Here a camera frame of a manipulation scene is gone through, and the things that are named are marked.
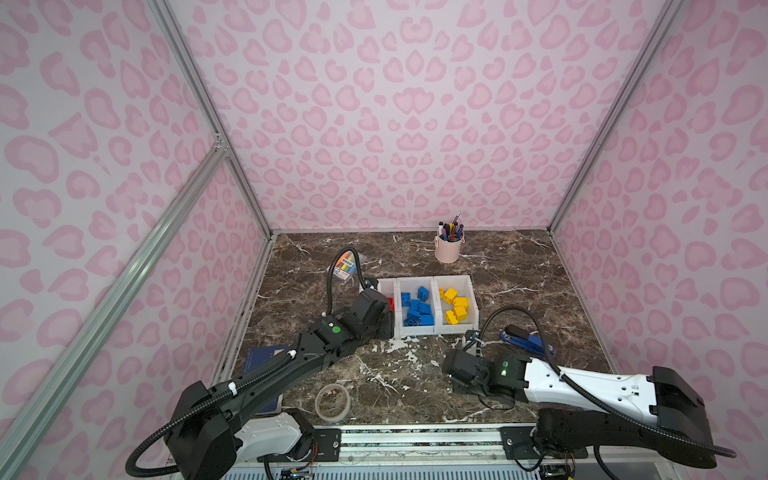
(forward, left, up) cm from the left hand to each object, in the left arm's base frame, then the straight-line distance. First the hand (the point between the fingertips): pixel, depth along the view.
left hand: (388, 313), depth 79 cm
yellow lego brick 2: (+11, -24, -14) cm, 30 cm away
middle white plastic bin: (+16, -7, -11) cm, 21 cm away
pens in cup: (+33, -22, -4) cm, 40 cm away
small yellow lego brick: (+14, -17, -12) cm, 25 cm away
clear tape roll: (-18, +16, -15) cm, 28 cm away
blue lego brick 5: (+7, -7, -13) cm, 16 cm away
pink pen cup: (+30, -21, -12) cm, 39 cm away
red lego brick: (+9, -1, -10) cm, 13 cm away
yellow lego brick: (+13, -20, -13) cm, 27 cm away
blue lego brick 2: (+14, -11, -12) cm, 21 cm away
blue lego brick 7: (+5, -12, -14) cm, 19 cm away
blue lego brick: (+12, -5, -12) cm, 18 cm away
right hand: (-15, -17, -10) cm, 25 cm away
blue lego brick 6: (+4, -7, -13) cm, 16 cm away
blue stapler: (-2, -39, -12) cm, 41 cm away
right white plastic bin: (+15, -25, -12) cm, 32 cm away
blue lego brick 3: (+11, -8, -14) cm, 19 cm away
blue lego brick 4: (+9, -11, -14) cm, 20 cm away
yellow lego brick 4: (+5, -19, -13) cm, 24 cm away
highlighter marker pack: (+28, +16, -15) cm, 36 cm away
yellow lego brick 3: (+6, -22, -12) cm, 26 cm away
